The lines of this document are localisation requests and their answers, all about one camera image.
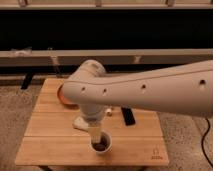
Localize wooden shelf rail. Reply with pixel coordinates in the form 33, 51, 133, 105
0, 49, 213, 67

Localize white cup with brown contents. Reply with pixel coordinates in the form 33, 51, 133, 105
90, 131, 112, 155

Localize orange bowl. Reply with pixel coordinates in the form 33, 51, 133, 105
57, 87, 79, 110

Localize black cable on floor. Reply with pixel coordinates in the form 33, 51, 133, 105
200, 117, 213, 169

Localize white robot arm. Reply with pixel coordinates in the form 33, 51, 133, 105
62, 60, 213, 124

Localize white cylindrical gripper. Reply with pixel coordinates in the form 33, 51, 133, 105
79, 104, 106, 143

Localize black remote control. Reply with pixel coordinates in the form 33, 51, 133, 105
121, 108, 135, 126

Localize white sponge block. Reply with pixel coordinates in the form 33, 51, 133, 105
73, 116, 88, 131

